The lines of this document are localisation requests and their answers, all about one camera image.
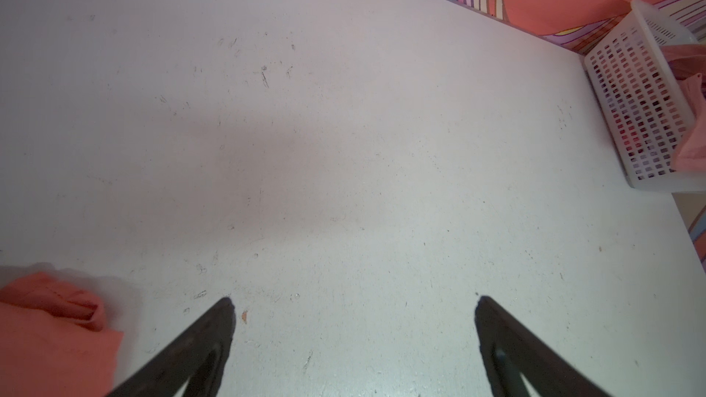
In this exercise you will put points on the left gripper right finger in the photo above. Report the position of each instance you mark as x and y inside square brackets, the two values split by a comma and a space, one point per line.
[514, 358]

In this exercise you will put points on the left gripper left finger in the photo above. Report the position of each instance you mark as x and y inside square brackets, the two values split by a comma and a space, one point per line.
[192, 364]

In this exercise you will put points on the white plastic laundry basket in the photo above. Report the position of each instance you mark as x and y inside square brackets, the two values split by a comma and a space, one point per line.
[643, 106]

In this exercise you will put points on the folded red t shirt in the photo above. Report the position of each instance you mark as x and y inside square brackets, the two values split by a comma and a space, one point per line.
[55, 339]

